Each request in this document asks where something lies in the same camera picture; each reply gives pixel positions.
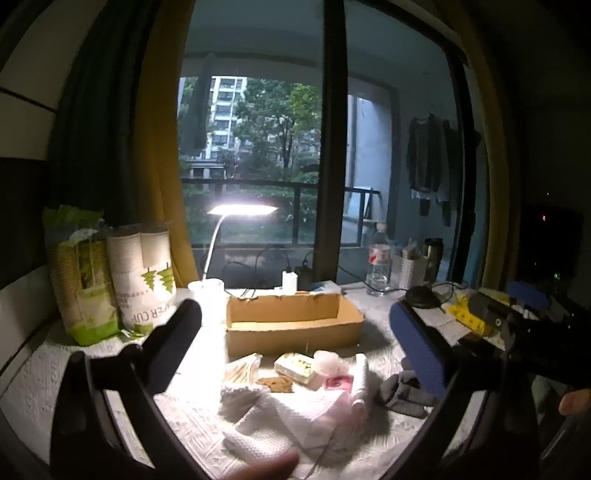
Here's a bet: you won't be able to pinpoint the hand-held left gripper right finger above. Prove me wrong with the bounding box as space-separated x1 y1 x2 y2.
383 300 542 480

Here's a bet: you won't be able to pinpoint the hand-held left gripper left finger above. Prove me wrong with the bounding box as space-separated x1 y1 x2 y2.
50 298 205 480

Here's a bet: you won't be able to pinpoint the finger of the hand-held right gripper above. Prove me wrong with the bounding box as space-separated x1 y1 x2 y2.
466 291 515 335
505 281 551 311

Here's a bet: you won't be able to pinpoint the grey socks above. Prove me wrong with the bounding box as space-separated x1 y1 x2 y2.
379 368 437 419

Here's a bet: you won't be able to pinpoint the clear plastic bag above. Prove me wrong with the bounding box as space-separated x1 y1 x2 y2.
312 349 350 377

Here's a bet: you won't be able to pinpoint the brown sponge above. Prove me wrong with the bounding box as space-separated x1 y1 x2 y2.
258 376 294 393

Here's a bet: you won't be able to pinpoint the cardboard box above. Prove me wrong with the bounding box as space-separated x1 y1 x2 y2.
225 292 367 359

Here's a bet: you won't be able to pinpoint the white towel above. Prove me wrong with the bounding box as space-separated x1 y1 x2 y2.
220 382 357 463

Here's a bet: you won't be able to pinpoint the person's right hand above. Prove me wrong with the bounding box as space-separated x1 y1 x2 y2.
558 388 591 417

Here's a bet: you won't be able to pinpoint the person's left hand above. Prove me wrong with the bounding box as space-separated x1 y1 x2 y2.
221 449 302 480

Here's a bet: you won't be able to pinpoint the yellow packet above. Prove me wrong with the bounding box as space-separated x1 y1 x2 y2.
445 295 486 334

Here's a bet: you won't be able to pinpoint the white desk lamp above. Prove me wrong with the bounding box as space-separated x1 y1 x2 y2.
187 202 279 329

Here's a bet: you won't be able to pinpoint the black round device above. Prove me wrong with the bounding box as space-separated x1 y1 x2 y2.
405 285 443 309

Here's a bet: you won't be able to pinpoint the white paper cup pack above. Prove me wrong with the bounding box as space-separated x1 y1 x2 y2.
106 224 177 330

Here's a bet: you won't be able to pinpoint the dark thermos flask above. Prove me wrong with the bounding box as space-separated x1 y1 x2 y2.
422 237 445 285

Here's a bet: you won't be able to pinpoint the white mesh pen holder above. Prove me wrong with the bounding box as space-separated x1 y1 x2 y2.
397 244 428 289

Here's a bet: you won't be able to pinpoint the clear water bottle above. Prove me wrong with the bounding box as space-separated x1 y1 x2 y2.
366 222 393 292

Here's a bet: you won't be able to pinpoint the green paper cup pack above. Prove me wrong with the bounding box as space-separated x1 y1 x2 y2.
42 205 122 347

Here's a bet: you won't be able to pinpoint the white power strip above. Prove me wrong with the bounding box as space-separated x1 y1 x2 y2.
275 281 343 296

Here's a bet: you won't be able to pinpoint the small cream soap box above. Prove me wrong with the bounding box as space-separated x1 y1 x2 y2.
274 352 324 387

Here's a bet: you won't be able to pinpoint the black charger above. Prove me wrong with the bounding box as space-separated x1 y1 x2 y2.
294 265 315 293

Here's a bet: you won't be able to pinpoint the white textured table cloth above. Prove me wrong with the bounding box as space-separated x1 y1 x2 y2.
0 281 488 480

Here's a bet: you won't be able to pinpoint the yellow curtain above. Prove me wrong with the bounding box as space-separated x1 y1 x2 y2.
133 0 197 288
457 28 511 289

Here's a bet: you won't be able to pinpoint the hanging dark sweater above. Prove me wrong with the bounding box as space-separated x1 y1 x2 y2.
406 113 443 195

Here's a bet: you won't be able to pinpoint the black balcony railing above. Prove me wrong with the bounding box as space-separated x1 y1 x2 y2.
181 176 382 246

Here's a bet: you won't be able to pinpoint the dark green curtain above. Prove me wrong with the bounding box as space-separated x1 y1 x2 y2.
50 0 163 234

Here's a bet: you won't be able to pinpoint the black cable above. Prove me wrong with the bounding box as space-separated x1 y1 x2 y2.
341 265 468 297
223 249 297 297

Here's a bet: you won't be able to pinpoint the dark window frame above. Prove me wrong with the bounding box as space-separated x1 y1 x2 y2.
313 0 350 283

